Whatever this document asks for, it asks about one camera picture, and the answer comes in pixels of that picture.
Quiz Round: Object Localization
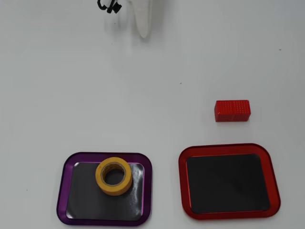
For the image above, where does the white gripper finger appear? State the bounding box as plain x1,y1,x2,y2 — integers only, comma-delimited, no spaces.
142,0,153,39
129,0,144,38

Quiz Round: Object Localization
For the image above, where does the yellow masking tape roll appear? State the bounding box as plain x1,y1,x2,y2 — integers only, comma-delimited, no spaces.
95,156,133,197

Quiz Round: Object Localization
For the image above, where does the red studded block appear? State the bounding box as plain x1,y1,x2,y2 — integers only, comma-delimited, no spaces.
213,99,251,123

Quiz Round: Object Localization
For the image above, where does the red metal tray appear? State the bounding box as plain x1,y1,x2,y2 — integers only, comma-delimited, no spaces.
178,143,282,221

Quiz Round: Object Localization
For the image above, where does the purple metal tray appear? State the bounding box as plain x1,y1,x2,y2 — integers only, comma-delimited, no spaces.
56,151,153,228

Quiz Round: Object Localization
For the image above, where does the black cable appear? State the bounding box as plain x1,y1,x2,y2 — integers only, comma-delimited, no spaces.
97,0,123,14

